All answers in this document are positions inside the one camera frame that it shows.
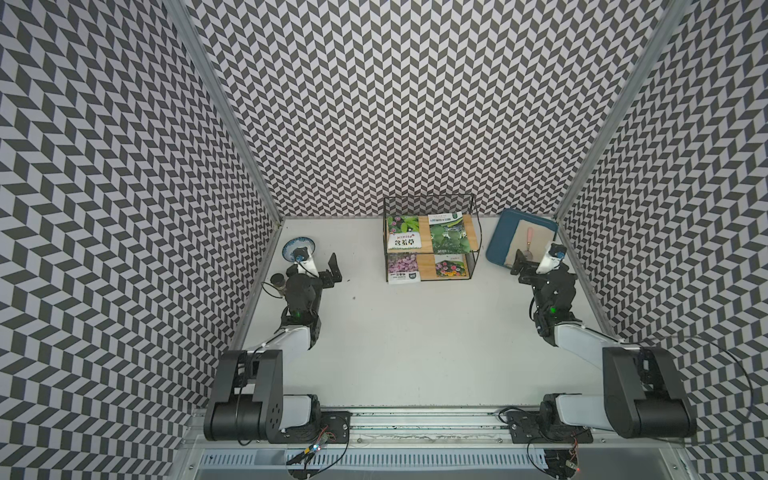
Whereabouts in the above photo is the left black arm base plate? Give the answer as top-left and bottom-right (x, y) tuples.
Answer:
(276, 410), (352, 446)

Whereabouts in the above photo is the purple flower seed bag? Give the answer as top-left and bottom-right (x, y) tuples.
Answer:
(387, 253), (421, 284)

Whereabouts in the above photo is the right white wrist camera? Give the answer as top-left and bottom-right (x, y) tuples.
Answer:
(536, 241), (567, 275)

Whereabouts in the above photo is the pink handled metal spoon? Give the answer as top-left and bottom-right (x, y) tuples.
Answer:
(523, 227), (535, 261)

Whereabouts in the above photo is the green lotus seed bag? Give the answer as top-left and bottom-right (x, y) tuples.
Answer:
(427, 212), (473, 254)

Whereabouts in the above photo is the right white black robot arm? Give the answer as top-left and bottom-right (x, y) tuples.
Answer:
(510, 243), (697, 441)

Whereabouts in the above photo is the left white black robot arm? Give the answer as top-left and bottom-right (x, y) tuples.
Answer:
(203, 254), (343, 445)

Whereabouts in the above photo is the left base wiring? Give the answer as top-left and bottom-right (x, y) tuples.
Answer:
(285, 427), (350, 480)

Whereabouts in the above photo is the base wiring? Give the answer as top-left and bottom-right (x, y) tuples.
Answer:
(285, 427), (350, 480)
(526, 427), (592, 480)

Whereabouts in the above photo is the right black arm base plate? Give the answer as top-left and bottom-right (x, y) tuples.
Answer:
(503, 410), (594, 445)

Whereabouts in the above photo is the teal plastic tray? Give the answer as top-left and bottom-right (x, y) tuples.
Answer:
(486, 208), (558, 268)

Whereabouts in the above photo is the beige folded cloth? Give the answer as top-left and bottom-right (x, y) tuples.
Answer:
(504, 220), (556, 267)

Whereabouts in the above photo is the black wire wooden shelf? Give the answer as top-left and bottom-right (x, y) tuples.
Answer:
(383, 193), (482, 285)

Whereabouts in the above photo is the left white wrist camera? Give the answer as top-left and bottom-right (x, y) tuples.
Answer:
(292, 247), (319, 277)

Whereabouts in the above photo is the right base wiring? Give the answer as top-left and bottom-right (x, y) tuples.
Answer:
(526, 427), (592, 480)

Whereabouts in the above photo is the aluminium front rail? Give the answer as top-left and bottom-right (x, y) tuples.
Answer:
(179, 406), (685, 449)

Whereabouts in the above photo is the blue patterned ceramic bowl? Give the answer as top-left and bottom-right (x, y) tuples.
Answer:
(282, 236), (316, 263)

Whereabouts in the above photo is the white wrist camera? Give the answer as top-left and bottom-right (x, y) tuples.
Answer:
(536, 241), (567, 275)
(292, 247), (319, 277)

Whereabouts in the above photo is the green white seed bag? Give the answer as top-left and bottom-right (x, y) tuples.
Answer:
(386, 215), (422, 250)

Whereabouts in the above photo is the colourful flower seed bag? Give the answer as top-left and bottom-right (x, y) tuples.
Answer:
(435, 254), (468, 279)

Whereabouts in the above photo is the small dark spice jar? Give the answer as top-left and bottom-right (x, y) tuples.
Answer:
(268, 273), (286, 295)

